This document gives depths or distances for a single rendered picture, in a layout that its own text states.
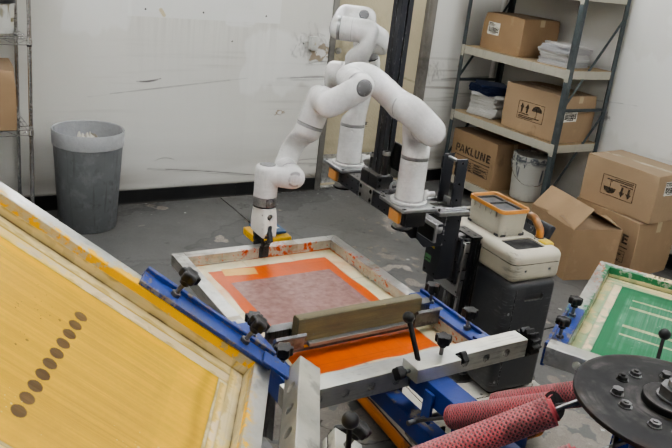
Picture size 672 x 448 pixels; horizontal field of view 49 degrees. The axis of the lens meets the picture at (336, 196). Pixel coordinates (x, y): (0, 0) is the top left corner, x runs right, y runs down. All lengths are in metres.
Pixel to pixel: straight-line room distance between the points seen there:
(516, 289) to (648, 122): 3.19
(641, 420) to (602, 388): 0.09
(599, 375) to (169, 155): 4.59
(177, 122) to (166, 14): 0.78
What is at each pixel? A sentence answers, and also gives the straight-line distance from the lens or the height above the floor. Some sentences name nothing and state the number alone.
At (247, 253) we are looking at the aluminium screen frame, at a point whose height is 0.98.
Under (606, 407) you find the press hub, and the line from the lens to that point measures 1.24.
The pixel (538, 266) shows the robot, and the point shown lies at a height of 0.85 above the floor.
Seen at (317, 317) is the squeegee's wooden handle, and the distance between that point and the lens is 1.85.
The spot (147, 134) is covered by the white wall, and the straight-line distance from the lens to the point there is 5.50.
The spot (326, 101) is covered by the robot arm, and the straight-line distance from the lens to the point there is 2.21.
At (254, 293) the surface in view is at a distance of 2.17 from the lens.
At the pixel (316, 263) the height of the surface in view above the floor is 0.96.
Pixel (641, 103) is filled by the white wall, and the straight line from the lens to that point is 5.97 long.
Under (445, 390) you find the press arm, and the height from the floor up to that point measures 1.04.
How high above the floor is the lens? 1.92
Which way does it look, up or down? 18 degrees down
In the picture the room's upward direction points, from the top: 7 degrees clockwise
